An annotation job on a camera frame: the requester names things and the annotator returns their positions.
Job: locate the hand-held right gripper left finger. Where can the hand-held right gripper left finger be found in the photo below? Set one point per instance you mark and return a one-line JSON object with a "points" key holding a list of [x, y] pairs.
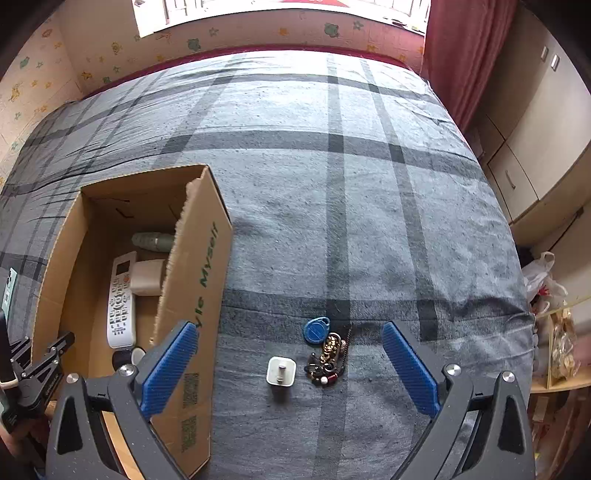
{"points": [[171, 369]]}

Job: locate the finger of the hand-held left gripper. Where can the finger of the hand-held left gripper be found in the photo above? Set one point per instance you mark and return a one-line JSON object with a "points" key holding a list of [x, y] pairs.
{"points": [[46, 369]]}

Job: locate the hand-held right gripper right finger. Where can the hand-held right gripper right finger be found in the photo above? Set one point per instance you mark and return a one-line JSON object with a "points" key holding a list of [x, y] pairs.
{"points": [[411, 369]]}

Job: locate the black cylinder with white end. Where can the black cylinder with white end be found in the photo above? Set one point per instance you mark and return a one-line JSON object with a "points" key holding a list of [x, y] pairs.
{"points": [[127, 357]]}

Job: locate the white remote control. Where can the white remote control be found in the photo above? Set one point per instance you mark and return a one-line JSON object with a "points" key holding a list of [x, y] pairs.
{"points": [[121, 304]]}

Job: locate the large white power adapter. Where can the large white power adapter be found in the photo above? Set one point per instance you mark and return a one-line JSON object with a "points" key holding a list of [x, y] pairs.
{"points": [[147, 277]]}

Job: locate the key bunch with blue fob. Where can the key bunch with blue fob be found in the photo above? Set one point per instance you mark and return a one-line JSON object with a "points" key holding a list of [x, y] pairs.
{"points": [[317, 331]]}

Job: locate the small white plug charger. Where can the small white plug charger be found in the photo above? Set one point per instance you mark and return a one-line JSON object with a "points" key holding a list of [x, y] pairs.
{"points": [[281, 371]]}

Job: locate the cardboard box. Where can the cardboard box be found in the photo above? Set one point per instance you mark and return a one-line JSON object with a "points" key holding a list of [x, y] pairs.
{"points": [[203, 258]]}

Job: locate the pale green bottle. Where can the pale green bottle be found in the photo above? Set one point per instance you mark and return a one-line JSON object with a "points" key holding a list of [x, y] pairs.
{"points": [[154, 241]]}

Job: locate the mint green smartphone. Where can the mint green smartphone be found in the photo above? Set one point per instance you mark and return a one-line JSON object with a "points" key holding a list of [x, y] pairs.
{"points": [[9, 290]]}

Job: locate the wooden shelf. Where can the wooden shelf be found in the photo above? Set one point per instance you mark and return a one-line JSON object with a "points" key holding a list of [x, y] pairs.
{"points": [[549, 385]]}

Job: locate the clear snack bag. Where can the clear snack bag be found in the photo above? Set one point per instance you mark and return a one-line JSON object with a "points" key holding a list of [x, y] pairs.
{"points": [[564, 346]]}

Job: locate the white plastic bag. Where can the white plastic bag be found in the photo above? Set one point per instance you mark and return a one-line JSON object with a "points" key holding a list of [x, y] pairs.
{"points": [[542, 277]]}

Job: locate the grey plaid bed sheet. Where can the grey plaid bed sheet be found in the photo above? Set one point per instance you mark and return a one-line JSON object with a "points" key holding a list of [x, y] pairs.
{"points": [[346, 207]]}

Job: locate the beige wardrobe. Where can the beige wardrobe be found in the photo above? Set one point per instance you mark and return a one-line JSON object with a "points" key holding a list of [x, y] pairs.
{"points": [[540, 138]]}

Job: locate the red curtain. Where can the red curtain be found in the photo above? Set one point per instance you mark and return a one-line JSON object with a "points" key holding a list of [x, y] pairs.
{"points": [[466, 55]]}

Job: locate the window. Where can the window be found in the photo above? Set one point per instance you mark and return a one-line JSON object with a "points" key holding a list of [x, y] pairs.
{"points": [[277, 11]]}

